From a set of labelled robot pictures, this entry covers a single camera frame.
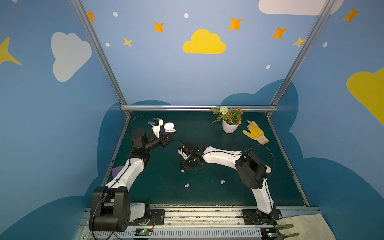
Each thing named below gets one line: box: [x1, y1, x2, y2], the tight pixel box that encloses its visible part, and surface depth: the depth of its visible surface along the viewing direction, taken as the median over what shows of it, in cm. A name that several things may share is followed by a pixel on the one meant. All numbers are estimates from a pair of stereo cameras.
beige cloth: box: [276, 213, 337, 240], surface depth 73 cm
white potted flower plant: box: [211, 106, 244, 134], surface depth 104 cm
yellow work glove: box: [242, 120, 270, 145], surface depth 110 cm
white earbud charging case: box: [163, 122, 177, 133], surface depth 80 cm
